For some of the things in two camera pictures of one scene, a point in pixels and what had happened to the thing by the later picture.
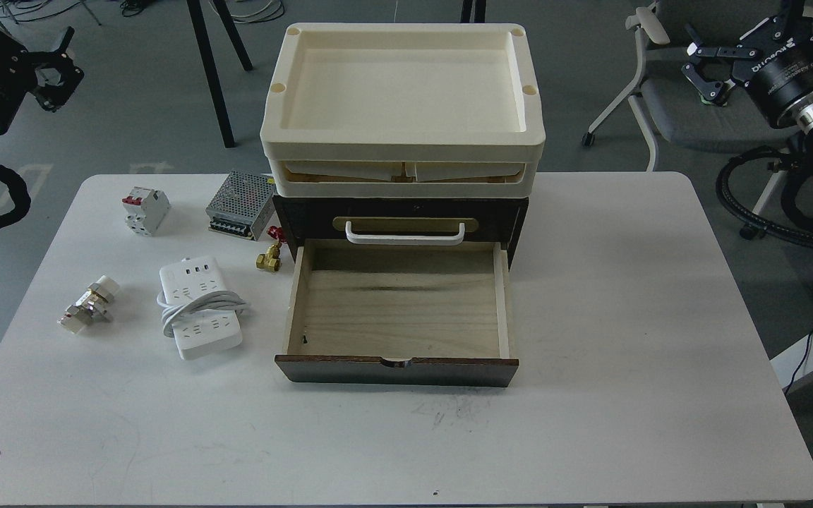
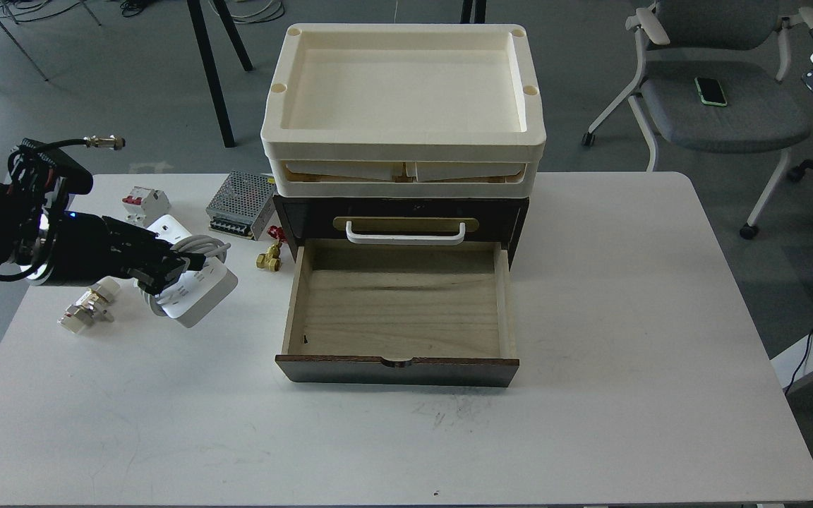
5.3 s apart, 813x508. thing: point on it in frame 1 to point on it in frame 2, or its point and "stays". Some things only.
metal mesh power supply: (240, 205) stays
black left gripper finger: (58, 58) to (152, 243)
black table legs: (199, 24) stays
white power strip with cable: (197, 309) to (188, 298)
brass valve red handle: (271, 260) stays
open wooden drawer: (400, 312) stays
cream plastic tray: (402, 110) stays
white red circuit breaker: (145, 209) stays
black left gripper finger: (51, 97) to (156, 277)
